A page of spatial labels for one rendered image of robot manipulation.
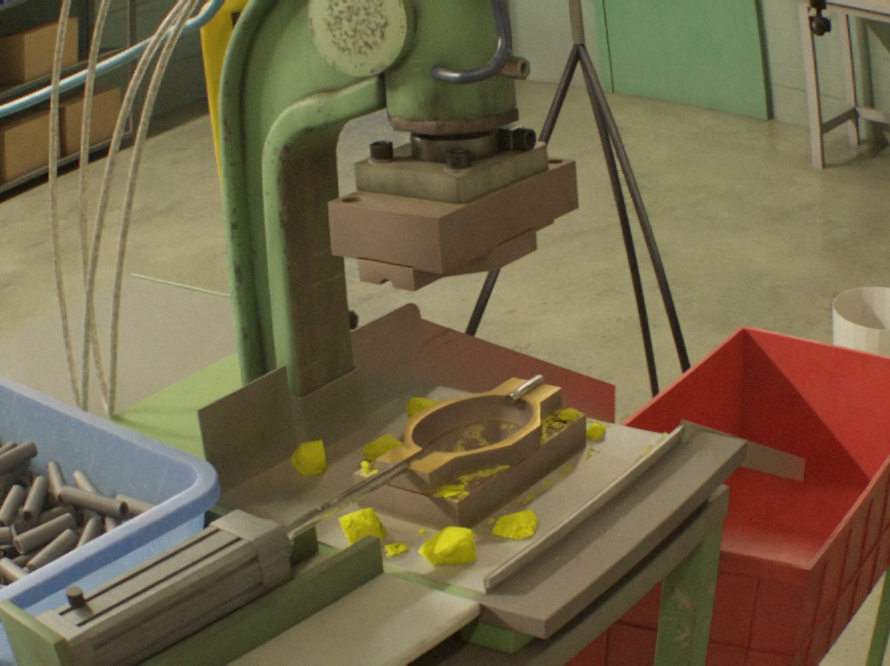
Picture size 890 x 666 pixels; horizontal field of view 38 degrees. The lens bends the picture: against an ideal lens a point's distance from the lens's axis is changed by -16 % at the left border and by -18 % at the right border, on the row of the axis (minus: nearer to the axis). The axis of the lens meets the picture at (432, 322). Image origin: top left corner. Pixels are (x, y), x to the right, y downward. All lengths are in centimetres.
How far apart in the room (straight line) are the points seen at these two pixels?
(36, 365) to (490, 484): 68
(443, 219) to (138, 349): 68
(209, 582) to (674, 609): 48
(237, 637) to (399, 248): 29
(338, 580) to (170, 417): 36
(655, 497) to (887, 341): 213
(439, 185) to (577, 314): 331
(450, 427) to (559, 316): 314
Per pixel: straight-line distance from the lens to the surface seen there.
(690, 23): 698
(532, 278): 458
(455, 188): 97
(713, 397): 199
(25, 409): 124
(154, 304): 171
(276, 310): 114
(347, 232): 100
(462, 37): 97
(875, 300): 345
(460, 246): 97
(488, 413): 115
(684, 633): 123
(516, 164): 102
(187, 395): 132
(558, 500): 108
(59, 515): 112
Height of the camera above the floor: 150
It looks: 21 degrees down
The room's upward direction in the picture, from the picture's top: 4 degrees counter-clockwise
